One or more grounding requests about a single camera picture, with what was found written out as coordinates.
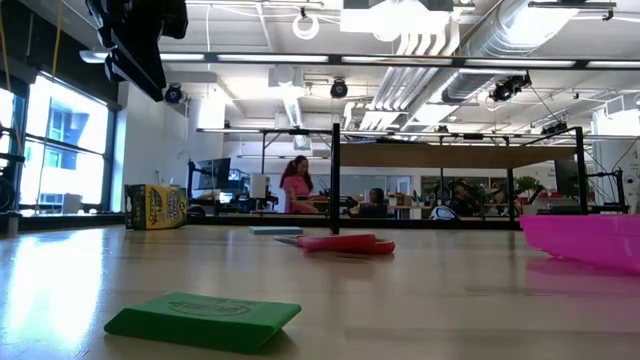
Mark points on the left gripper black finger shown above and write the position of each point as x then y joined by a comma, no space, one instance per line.
130,75
140,57

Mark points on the yellow green crayon box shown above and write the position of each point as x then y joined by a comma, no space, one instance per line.
156,207

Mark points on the blue sticky note pad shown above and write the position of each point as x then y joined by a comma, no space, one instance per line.
275,230

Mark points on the green eraser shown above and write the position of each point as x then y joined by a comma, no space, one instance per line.
200,320

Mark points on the clear pencil box pink lid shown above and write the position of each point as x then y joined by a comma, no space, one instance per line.
585,240

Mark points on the black round ceiling fixture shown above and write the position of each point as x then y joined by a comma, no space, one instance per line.
173,94
339,89

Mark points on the black computer monitor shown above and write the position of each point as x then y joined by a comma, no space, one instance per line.
215,172

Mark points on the long ceiling light strip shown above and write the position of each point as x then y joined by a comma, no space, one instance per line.
275,58

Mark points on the white hanging hoop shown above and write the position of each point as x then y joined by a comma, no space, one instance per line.
295,27

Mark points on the standing person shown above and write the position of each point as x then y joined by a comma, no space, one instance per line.
298,190

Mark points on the seated person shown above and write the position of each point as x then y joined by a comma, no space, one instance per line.
375,202
465,200

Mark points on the wooden shelf with black legs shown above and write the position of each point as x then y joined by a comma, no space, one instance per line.
450,156

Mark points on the white round object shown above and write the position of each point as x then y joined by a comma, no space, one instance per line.
442,213

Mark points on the green potted plant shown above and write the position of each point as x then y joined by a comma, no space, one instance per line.
529,186

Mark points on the black stand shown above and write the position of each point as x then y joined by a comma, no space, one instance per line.
619,192

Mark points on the black aluminium table frame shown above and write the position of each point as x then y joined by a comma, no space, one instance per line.
410,223

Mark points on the silver ventilation duct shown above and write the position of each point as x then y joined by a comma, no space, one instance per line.
500,45

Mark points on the black ceiling camera cluster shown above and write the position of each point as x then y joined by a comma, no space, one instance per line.
507,89

